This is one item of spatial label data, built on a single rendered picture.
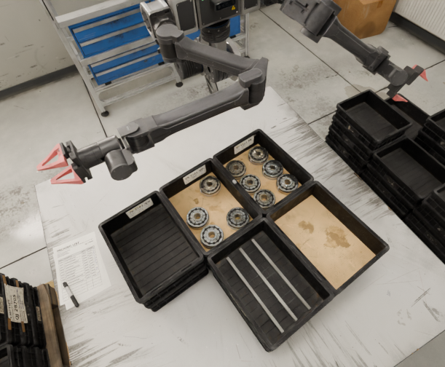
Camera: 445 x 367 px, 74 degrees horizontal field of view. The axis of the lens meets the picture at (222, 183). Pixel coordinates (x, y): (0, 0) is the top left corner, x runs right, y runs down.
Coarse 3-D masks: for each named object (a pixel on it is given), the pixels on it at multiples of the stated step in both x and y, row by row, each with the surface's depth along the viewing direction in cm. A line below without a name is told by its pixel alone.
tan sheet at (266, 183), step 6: (258, 144) 157; (240, 156) 153; (246, 156) 153; (270, 156) 152; (246, 162) 151; (246, 168) 149; (252, 168) 149; (258, 168) 149; (246, 174) 147; (258, 174) 147; (264, 180) 145; (270, 180) 144; (276, 180) 144; (264, 186) 142; (270, 186) 142; (276, 192) 140; (276, 198) 139; (282, 198) 138
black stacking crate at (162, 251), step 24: (120, 216) 130; (144, 216) 138; (168, 216) 137; (120, 240) 133; (144, 240) 132; (168, 240) 131; (144, 264) 126; (168, 264) 125; (144, 288) 120; (168, 288) 119
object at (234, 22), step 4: (236, 16) 287; (232, 20) 288; (236, 20) 290; (232, 24) 291; (236, 24) 293; (232, 28) 295; (236, 28) 297; (196, 32) 279; (232, 32) 298; (236, 32) 300; (188, 36) 279; (192, 36) 281; (196, 36) 282
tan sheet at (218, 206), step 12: (180, 192) 144; (192, 192) 143; (228, 192) 142; (180, 204) 140; (192, 204) 140; (204, 204) 140; (216, 204) 139; (228, 204) 139; (216, 216) 136; (228, 228) 132
